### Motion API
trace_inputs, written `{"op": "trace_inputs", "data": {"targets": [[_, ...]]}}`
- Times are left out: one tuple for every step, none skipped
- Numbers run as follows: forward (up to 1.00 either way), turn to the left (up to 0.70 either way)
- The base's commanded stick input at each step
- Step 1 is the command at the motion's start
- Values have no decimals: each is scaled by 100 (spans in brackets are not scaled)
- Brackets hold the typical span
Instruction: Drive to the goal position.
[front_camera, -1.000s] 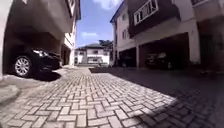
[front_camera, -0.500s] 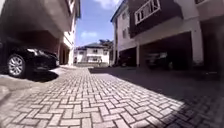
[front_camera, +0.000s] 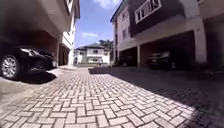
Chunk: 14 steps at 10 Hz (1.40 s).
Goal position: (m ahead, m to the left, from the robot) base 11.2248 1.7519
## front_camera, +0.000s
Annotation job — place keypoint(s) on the white house with dark roof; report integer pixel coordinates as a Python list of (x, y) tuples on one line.
[(93, 55)]

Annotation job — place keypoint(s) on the green tree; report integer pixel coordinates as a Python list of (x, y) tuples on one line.
[(106, 44)]

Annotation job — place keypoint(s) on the grey brick paved road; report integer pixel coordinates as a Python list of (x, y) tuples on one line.
[(100, 103)]

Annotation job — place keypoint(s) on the dark car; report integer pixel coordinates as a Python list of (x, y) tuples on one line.
[(160, 60)]

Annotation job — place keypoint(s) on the brown and white building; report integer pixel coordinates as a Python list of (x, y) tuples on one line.
[(160, 30)]

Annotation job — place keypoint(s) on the beige concrete building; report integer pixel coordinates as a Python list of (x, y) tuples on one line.
[(36, 23)]

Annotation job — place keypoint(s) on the black car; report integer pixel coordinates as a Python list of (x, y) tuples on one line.
[(23, 61)]

